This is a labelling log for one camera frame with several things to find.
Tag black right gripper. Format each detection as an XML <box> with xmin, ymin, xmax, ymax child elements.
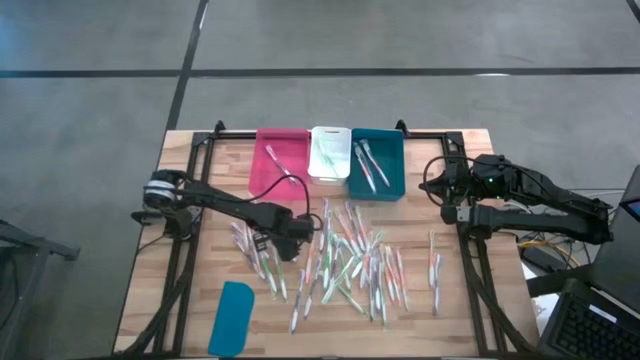
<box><xmin>419</xmin><ymin>155</ymin><xmax>476</xmax><ymax>225</ymax></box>

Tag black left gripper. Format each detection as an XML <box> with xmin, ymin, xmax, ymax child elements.
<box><xmin>252</xmin><ymin>202</ymin><xmax>316</xmax><ymax>264</ymax></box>

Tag pink plastic bin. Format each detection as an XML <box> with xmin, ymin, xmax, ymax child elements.
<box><xmin>248</xmin><ymin>127</ymin><xmax>312</xmax><ymax>201</ymax></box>

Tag teal plastic bin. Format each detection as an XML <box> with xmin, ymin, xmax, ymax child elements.
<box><xmin>347</xmin><ymin>127</ymin><xmax>407</xmax><ymax>202</ymax></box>

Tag white plastic bin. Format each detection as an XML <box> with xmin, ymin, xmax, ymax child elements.
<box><xmin>307</xmin><ymin>125</ymin><xmax>353</xmax><ymax>186</ymax></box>

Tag teal plastic bin lid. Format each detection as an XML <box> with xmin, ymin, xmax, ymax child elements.
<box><xmin>207</xmin><ymin>280</ymin><xmax>256</xmax><ymax>359</ymax></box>

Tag black power brick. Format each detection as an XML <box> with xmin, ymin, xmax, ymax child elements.
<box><xmin>519</xmin><ymin>245</ymin><xmax>555</xmax><ymax>274</ymax></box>

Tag black stand bar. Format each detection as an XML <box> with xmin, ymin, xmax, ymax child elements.
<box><xmin>525</xmin><ymin>263</ymin><xmax>596</xmax><ymax>299</ymax></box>

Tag white paper sheet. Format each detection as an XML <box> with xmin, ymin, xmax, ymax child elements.
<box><xmin>529</xmin><ymin>294</ymin><xmax>561</xmax><ymax>321</ymax></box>

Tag dark grey monitor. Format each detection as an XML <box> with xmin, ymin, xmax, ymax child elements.
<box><xmin>589</xmin><ymin>164</ymin><xmax>640</xmax><ymax>314</ymax></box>

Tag black metal stand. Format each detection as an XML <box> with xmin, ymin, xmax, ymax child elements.
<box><xmin>0</xmin><ymin>219</ymin><xmax>81</xmax><ymax>360</ymax></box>

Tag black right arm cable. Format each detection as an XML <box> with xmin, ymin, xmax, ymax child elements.
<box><xmin>422</xmin><ymin>155</ymin><xmax>481</xmax><ymax>207</ymax></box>

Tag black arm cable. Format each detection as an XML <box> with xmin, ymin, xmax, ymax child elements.
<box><xmin>422</xmin><ymin>155</ymin><xmax>481</xmax><ymax>207</ymax></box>
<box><xmin>247</xmin><ymin>173</ymin><xmax>325</xmax><ymax>231</ymax></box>

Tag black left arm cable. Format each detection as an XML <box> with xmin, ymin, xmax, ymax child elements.
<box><xmin>247</xmin><ymin>173</ymin><xmax>325</xmax><ymax>231</ymax></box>

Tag yellow cable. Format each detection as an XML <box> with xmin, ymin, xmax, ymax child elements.
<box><xmin>517</xmin><ymin>238</ymin><xmax>576</xmax><ymax>252</ymax></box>

